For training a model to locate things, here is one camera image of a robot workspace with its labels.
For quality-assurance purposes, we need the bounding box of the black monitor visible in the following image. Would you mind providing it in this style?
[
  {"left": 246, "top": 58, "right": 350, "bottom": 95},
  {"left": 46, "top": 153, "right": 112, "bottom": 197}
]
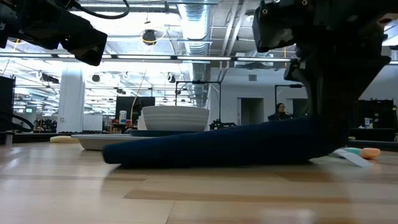
[{"left": 115, "top": 96, "right": 156, "bottom": 125}]

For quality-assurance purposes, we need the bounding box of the black equipment rack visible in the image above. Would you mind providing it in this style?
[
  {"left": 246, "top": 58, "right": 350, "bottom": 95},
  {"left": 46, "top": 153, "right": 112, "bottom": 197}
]
[{"left": 356, "top": 98, "right": 398, "bottom": 130}]

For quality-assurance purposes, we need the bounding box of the silver ceiling duct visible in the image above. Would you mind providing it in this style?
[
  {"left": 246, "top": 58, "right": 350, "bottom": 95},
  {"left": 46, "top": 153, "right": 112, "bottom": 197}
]
[{"left": 177, "top": 0, "right": 213, "bottom": 110}]

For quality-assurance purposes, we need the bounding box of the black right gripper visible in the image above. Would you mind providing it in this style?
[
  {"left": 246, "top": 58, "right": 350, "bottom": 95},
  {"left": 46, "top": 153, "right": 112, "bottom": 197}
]
[{"left": 284, "top": 30, "right": 391, "bottom": 147}]

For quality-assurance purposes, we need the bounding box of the grey plastic tray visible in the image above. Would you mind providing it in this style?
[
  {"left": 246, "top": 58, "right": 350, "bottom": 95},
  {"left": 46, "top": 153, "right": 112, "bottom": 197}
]
[{"left": 70, "top": 133, "right": 150, "bottom": 152}]

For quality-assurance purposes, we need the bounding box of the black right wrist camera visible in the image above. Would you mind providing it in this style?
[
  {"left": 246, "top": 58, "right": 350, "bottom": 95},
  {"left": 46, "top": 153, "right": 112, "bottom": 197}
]
[{"left": 252, "top": 0, "right": 298, "bottom": 53}]

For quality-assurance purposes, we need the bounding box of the black cabinet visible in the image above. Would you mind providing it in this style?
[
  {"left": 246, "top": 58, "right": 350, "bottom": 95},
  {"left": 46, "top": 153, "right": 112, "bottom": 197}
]
[{"left": 0, "top": 76, "right": 16, "bottom": 133}]

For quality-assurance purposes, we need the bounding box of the black overhead camera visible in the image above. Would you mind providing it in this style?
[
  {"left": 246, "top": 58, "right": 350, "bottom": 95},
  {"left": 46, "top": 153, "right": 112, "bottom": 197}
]
[{"left": 142, "top": 29, "right": 157, "bottom": 46}]

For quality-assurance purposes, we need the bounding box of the white ceramic mug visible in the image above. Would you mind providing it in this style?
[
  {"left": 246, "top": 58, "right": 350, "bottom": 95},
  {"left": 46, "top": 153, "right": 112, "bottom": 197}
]
[{"left": 137, "top": 110, "right": 149, "bottom": 131}]

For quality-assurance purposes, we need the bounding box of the white ribbed bowl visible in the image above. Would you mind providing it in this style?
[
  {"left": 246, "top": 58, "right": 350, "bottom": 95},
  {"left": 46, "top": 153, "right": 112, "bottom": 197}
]
[{"left": 141, "top": 105, "right": 211, "bottom": 132}]

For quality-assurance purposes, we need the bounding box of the white board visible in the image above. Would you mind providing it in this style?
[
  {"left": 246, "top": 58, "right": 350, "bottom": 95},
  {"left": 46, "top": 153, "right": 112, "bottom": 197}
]
[{"left": 82, "top": 114, "right": 104, "bottom": 133}]

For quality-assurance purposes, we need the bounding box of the white square pillar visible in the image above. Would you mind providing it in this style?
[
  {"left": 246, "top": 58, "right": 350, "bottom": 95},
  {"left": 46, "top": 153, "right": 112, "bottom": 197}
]
[{"left": 57, "top": 62, "right": 86, "bottom": 134}]

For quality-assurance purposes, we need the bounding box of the person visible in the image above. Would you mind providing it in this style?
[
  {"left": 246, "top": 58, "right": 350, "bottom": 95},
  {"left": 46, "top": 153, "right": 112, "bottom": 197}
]
[{"left": 267, "top": 102, "right": 295, "bottom": 122}]

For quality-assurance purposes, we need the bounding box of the navy blue cloth napkin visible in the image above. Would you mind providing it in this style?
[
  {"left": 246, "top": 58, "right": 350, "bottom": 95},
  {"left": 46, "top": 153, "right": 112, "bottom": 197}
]
[{"left": 102, "top": 115, "right": 371, "bottom": 169}]

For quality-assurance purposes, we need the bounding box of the orange-handled fork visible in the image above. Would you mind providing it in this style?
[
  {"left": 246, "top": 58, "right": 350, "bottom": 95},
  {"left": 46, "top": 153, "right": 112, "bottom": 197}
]
[{"left": 359, "top": 147, "right": 382, "bottom": 160}]

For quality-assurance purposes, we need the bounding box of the teal-handled spoon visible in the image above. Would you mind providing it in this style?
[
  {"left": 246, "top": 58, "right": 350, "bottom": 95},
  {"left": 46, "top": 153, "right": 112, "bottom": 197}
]
[{"left": 341, "top": 147, "right": 363, "bottom": 156}]

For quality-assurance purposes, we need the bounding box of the overhead light bar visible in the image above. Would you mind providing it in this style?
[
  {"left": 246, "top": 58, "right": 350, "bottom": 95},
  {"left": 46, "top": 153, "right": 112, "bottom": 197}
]
[{"left": 0, "top": 52, "right": 398, "bottom": 65}]

